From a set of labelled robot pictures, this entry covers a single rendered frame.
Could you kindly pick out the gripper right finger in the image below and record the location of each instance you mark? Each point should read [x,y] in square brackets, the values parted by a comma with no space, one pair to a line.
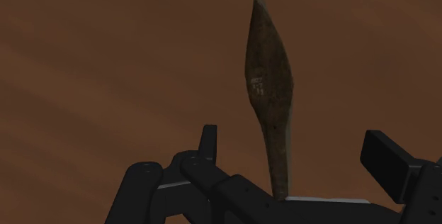
[393,164]

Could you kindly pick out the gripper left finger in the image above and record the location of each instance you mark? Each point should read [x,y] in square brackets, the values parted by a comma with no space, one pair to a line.
[200,178]

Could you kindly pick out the brown wooden spatula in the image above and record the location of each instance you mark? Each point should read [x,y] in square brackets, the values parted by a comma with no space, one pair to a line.
[269,85]

